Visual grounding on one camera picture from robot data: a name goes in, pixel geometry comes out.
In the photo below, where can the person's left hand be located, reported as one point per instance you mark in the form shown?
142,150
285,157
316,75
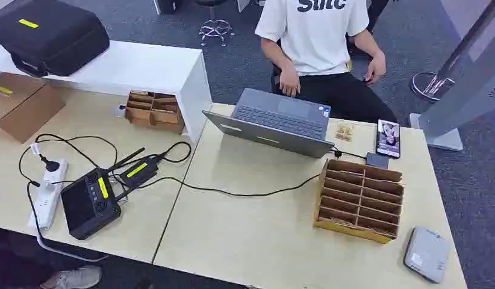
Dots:
376,65

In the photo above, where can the person's right hand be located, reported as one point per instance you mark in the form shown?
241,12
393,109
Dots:
289,81

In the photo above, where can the large wooden card box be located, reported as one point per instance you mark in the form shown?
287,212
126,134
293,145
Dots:
359,199

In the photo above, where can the grey open laptop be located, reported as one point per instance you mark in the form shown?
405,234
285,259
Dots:
279,115

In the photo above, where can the person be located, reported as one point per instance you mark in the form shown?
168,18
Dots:
315,36

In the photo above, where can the chrome pole round base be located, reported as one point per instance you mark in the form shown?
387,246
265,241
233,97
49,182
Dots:
433,85

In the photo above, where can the tan printed card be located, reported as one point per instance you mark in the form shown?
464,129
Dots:
345,132

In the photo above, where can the black smartphone lit screen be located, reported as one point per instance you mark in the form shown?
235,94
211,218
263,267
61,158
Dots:
388,139

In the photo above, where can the chrome stool base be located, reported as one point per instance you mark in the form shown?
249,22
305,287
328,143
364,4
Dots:
215,28

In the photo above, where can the small dark grey block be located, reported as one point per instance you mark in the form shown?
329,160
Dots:
377,160

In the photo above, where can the grey stand panel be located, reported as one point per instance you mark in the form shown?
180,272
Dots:
463,107

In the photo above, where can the small wooden divider box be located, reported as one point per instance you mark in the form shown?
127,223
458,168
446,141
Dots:
159,117

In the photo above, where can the white desk riser shelf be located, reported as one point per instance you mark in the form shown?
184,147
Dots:
135,68

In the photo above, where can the black radio module yellow label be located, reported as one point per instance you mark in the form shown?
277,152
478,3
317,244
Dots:
139,171

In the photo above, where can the black antenna rod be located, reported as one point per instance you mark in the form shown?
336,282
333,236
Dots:
128,157

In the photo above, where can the flat pale grey device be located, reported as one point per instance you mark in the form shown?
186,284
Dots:
427,255

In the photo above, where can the black handheld controller screen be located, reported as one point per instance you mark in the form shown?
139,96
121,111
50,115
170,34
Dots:
88,207

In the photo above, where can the black carrying case yellow label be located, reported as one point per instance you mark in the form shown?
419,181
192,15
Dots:
52,40

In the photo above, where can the black plug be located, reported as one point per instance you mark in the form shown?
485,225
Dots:
52,165

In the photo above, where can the brown cardboard box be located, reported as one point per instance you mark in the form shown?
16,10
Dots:
28,111

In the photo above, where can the white power strip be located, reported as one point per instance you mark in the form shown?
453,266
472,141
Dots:
48,195

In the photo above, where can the grey sneaker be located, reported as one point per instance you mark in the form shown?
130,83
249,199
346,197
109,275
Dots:
76,278

